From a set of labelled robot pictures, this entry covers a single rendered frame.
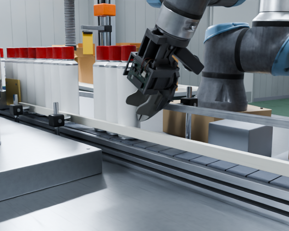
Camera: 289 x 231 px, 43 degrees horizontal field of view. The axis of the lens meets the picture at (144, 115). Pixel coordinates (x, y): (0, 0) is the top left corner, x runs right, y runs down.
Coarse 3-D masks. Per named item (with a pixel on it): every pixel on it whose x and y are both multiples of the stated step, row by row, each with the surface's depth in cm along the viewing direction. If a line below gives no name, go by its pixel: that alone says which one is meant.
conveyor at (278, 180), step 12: (48, 120) 103; (96, 132) 87; (132, 144) 76; (144, 144) 76; (156, 144) 76; (180, 156) 67; (192, 156) 67; (204, 156) 67; (216, 168) 61; (228, 168) 61; (240, 168) 60; (252, 168) 60; (264, 180) 55; (276, 180) 55; (288, 180) 55
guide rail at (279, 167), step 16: (48, 112) 101; (64, 112) 95; (112, 128) 80; (128, 128) 76; (176, 144) 67; (192, 144) 64; (208, 144) 62; (224, 160) 59; (240, 160) 57; (256, 160) 55; (272, 160) 53; (288, 176) 52
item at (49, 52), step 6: (48, 48) 103; (48, 54) 104; (48, 60) 104; (48, 66) 103; (48, 72) 104; (48, 78) 104; (48, 84) 104; (48, 90) 105; (48, 96) 105; (48, 102) 105
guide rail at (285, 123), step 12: (84, 96) 100; (168, 108) 78; (180, 108) 75; (192, 108) 73; (204, 108) 71; (240, 120) 65; (252, 120) 63; (264, 120) 62; (276, 120) 60; (288, 120) 59
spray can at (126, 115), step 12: (132, 48) 78; (132, 60) 78; (120, 72) 78; (120, 84) 78; (132, 84) 78; (120, 96) 79; (120, 108) 79; (132, 108) 79; (120, 120) 80; (132, 120) 79
